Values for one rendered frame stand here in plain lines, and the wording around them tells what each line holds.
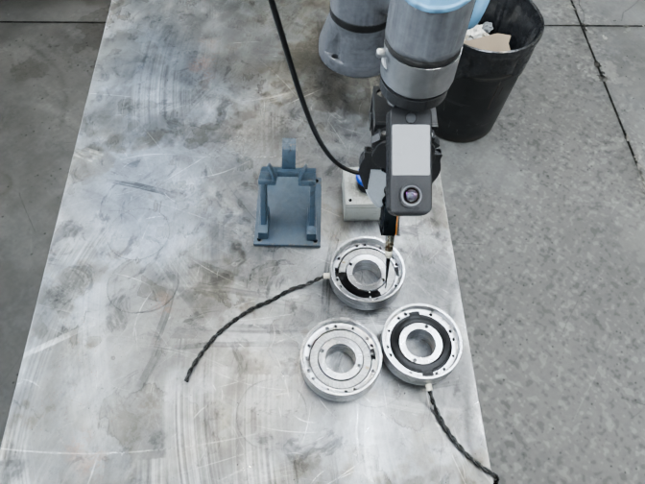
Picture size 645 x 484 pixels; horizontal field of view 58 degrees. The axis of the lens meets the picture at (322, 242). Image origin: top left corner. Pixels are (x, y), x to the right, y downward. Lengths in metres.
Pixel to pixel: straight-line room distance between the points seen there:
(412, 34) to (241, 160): 0.49
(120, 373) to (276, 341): 0.21
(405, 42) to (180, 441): 0.53
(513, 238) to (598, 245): 0.27
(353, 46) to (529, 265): 1.06
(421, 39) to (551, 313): 1.39
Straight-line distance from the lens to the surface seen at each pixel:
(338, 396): 0.74
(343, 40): 1.08
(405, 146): 0.62
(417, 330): 0.80
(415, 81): 0.58
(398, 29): 0.56
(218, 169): 0.96
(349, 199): 0.87
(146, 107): 1.08
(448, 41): 0.56
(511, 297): 1.83
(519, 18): 2.08
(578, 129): 2.33
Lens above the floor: 1.55
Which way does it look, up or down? 58 degrees down
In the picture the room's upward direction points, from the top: 4 degrees clockwise
